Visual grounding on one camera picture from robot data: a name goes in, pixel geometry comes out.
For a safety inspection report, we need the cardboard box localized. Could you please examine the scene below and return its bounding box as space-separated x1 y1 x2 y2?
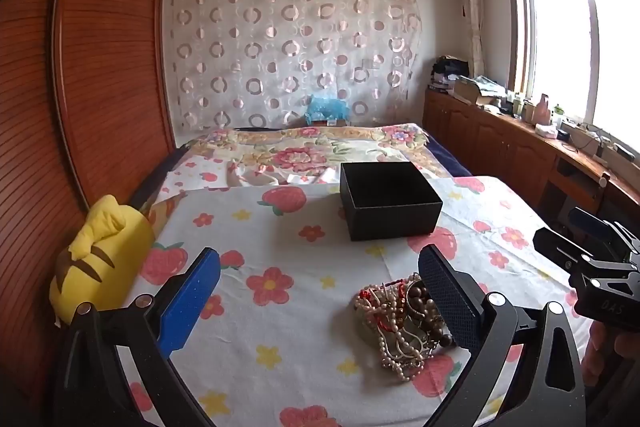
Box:
452 76 507 108

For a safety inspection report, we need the circle patterned sheer curtain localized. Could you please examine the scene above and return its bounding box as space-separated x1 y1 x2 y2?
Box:
162 0 423 132

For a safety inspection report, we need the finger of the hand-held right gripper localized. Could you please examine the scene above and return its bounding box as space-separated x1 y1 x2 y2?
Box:
570 207 640 258
532 227 640 333

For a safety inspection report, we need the window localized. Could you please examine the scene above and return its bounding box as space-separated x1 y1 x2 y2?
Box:
502 0 640 148

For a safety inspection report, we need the navy mattress cover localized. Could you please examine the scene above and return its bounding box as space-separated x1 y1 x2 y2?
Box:
425 134 474 180

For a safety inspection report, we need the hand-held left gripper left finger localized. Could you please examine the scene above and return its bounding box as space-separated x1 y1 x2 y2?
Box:
52 247 223 427

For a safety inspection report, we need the floral blanket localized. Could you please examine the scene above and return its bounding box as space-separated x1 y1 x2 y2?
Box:
167 123 431 190

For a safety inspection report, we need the yellow plush toy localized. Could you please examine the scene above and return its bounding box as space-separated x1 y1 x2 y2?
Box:
49 194 156 328

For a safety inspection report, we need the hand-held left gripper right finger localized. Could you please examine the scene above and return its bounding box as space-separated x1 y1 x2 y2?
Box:
417 244 586 427

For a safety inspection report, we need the blue plush toy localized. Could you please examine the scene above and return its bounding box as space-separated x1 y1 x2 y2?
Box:
305 94 351 126

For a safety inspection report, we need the strawberry print bed sheet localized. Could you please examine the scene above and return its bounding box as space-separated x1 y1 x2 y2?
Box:
115 174 596 427

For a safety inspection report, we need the pile of bead necklaces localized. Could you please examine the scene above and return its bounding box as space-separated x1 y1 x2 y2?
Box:
356 279 436 382

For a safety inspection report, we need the person's right hand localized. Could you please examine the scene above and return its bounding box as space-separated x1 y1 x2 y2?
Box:
584 321 618 403

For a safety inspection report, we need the pink bottle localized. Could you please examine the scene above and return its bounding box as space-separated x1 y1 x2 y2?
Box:
532 93 552 125

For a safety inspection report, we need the black jewelry box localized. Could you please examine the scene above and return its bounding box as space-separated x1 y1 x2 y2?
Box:
340 161 444 242

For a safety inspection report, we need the pile of dark clothes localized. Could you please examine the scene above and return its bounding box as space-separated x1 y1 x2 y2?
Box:
431 55 471 90

